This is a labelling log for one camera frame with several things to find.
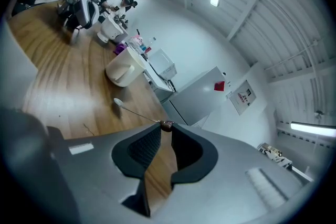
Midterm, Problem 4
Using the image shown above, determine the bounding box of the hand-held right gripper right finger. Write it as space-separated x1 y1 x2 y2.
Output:
150 123 313 224

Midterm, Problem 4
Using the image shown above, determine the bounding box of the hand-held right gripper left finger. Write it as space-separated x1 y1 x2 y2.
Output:
50 122 162 224

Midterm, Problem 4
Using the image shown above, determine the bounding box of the white mug with spoon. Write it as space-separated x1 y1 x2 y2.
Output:
105 47 146 88

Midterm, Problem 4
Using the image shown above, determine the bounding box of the metal spoon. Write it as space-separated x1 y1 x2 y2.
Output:
113 97 175 132

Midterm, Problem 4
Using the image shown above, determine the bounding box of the white fluted cup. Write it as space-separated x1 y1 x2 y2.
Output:
96 18 123 43

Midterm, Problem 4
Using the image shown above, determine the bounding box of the purple cloth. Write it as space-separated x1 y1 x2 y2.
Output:
113 42 129 56

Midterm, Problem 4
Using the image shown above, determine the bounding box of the pink and white plastic bag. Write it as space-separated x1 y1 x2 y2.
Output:
128 34 145 48

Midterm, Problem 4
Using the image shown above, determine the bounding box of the clear water bottle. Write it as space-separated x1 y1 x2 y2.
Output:
139 36 157 54

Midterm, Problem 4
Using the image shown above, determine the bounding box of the silver fridge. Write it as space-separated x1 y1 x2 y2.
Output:
162 65 228 127

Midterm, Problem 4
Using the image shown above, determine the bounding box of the white microwave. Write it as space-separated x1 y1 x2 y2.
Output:
148 49 177 81

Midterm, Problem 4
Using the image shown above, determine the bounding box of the red diamond paper decoration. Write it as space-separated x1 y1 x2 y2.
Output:
213 80 226 93

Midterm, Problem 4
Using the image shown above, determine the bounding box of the white side table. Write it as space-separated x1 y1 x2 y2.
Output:
142 54 174 95

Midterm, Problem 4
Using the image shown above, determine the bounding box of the grey wall electrical panel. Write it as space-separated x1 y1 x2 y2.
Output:
228 79 257 116

